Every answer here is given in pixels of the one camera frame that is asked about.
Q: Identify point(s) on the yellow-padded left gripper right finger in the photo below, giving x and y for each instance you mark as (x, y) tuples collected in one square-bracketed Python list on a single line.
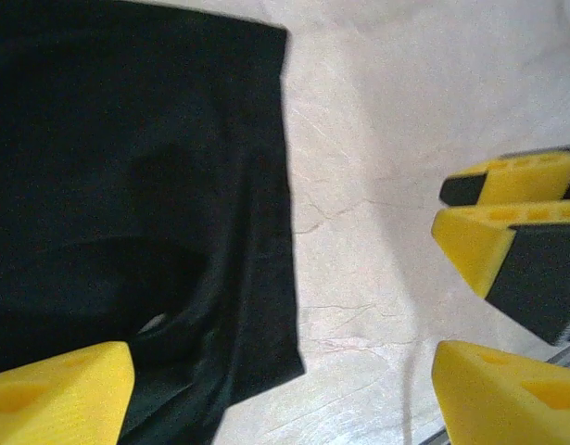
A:
[(497, 403)]

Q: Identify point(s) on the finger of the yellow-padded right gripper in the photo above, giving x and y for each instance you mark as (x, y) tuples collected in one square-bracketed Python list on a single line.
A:
[(535, 269), (521, 181)]

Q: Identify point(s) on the black t-shirt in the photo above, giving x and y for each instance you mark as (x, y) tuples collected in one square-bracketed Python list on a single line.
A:
[(127, 139)]

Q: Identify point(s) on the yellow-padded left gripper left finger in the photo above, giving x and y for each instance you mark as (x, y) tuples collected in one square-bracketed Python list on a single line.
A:
[(57, 403)]

